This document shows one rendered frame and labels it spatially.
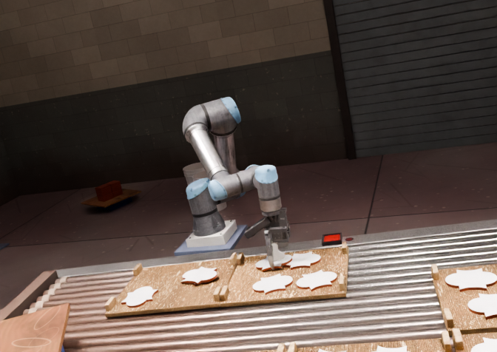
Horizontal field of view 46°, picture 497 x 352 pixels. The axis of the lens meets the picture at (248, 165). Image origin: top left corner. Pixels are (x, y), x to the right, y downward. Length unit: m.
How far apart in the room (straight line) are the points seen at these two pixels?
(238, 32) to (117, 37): 1.53
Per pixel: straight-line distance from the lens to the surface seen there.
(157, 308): 2.05
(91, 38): 7.61
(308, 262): 2.10
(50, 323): 1.94
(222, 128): 2.38
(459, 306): 1.77
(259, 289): 1.98
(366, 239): 2.29
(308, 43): 6.66
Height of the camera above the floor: 1.82
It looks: 14 degrees down
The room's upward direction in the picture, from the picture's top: 11 degrees counter-clockwise
